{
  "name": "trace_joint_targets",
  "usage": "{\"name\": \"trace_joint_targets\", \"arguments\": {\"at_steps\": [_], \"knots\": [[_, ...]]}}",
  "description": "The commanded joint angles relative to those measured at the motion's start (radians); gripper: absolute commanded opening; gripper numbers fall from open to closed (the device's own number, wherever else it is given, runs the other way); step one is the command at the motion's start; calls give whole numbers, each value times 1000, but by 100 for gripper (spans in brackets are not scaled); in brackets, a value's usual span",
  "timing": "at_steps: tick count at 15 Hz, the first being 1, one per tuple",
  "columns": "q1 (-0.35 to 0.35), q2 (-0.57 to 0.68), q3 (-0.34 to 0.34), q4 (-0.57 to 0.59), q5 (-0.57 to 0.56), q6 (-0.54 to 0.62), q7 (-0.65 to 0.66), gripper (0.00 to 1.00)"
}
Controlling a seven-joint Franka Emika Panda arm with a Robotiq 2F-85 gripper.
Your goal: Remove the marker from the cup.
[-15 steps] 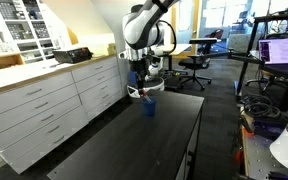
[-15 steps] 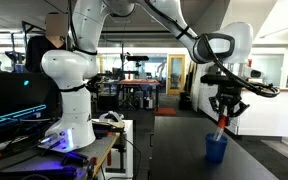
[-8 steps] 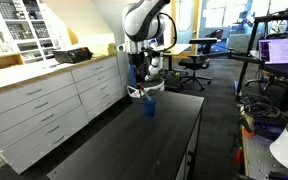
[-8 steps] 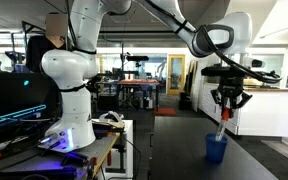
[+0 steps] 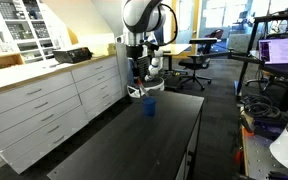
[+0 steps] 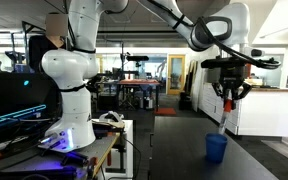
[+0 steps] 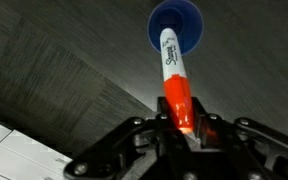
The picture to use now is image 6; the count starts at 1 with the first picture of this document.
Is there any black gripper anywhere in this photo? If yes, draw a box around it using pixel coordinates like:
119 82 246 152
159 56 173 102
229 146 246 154
201 57 252 100

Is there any orange capped marker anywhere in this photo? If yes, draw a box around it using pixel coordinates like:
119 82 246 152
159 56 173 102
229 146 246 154
218 90 232 135

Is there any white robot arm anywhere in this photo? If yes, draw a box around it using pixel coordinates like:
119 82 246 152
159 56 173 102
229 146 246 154
39 0 250 153

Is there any blue plastic cup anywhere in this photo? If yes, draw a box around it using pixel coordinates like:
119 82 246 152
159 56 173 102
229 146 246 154
205 133 227 163

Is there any white drawer cabinet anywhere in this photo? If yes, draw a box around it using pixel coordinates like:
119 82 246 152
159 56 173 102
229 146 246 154
199 83 288 137

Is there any yellow framed door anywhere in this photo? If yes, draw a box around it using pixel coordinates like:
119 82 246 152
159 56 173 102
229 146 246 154
167 55 185 95

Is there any red floor mat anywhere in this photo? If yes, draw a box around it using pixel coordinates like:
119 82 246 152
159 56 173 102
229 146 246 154
154 108 176 116

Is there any red topped workbench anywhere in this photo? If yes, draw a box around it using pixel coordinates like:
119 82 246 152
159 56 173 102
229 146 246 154
118 79 160 111

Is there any white headset device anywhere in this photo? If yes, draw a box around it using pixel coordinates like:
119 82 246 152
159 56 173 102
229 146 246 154
99 111 124 122

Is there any person in black shirt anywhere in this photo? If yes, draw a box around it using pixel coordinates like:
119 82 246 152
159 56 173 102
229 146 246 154
29 12 68 73

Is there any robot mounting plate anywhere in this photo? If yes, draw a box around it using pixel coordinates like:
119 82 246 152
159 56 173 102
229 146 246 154
0 133 120 180

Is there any black computer monitor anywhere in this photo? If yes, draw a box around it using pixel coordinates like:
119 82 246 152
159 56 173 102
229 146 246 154
0 72 61 125

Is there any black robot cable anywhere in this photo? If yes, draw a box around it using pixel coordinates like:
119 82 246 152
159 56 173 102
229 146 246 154
143 0 282 70

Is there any white pedestal stand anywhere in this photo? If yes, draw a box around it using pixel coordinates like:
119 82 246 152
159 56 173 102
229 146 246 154
103 120 134 180

